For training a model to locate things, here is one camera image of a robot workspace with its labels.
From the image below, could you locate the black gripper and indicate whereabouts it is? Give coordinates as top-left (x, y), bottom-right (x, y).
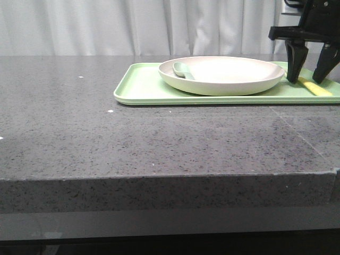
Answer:
top-left (268, 0), bottom-right (339, 83)

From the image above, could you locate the yellow plastic fork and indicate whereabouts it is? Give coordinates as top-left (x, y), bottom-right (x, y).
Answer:
top-left (291, 76), bottom-right (333, 97)

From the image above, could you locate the cream round plate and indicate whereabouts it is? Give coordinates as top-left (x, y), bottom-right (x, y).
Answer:
top-left (158, 56), bottom-right (285, 96)

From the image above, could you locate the pale green plastic spoon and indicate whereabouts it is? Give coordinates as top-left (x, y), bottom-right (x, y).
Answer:
top-left (172, 62), bottom-right (195, 80)

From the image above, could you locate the light green serving tray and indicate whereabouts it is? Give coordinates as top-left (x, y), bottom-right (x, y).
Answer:
top-left (114, 63), bottom-right (339, 106)

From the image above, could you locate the white pleated curtain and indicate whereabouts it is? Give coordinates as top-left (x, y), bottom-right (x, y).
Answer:
top-left (1, 1), bottom-right (299, 56)

